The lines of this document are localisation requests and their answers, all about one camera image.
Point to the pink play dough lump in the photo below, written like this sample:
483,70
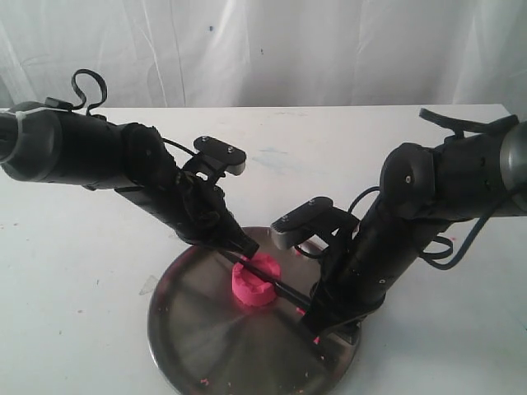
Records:
249,289

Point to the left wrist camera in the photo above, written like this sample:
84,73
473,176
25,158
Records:
214,158

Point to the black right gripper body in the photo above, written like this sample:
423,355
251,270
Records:
383,249

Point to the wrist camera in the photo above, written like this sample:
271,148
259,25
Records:
214,158
317,217

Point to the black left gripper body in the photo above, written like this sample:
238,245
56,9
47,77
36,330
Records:
190,207

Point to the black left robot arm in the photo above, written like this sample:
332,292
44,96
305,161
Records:
43,144

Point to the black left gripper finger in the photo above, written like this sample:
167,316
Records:
241,243

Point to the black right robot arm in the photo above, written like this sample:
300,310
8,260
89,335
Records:
431,205

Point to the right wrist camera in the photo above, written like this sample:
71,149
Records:
317,217

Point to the clear tape strip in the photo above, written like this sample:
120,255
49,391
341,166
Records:
149,285

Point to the white backdrop curtain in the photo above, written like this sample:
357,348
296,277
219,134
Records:
268,53

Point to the round steel plate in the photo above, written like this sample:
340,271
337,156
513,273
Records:
205,341

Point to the black serrated knife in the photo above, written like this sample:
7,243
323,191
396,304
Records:
282,289

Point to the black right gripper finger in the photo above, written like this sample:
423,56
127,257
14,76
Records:
348,332
317,318

